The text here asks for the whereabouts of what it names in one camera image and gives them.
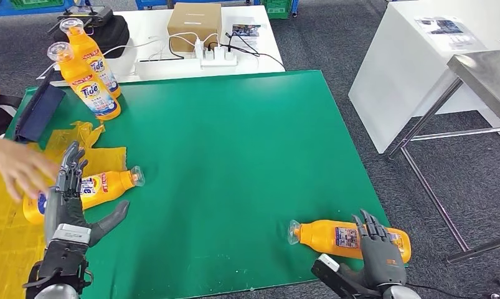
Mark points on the person's hand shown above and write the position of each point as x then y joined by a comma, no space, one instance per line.
18,165

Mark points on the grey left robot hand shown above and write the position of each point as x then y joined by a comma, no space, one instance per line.
66,210

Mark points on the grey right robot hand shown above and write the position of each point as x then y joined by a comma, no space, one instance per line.
381,260

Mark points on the orange Tide detergent bottle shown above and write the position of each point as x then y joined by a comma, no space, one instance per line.
320,237
82,43
109,187
82,82

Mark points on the person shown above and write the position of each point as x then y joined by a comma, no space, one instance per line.
2,119

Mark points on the dark blue tablet case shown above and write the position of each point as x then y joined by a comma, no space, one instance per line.
39,111

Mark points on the yellow taped sheet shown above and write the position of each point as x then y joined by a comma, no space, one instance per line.
6,247

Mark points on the black carrying case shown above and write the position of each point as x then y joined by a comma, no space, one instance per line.
117,35

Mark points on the black remote controller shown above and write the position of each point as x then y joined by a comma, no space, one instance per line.
99,14

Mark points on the large white table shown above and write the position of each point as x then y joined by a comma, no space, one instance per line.
398,82

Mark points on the green table mat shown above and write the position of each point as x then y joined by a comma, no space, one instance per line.
233,124

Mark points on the small white table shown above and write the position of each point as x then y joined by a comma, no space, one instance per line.
150,22

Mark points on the white charger plug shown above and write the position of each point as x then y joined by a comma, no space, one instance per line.
229,56
209,54
198,49
218,52

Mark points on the white power strip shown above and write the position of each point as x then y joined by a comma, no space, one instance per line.
218,62

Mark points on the stainless steel table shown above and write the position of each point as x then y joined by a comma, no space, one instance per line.
489,74

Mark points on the brown cardboard box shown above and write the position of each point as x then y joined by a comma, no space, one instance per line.
194,22

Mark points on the printed paper leaflet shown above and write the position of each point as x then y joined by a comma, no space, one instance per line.
441,28
245,30

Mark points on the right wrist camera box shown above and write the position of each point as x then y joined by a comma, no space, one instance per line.
336,284

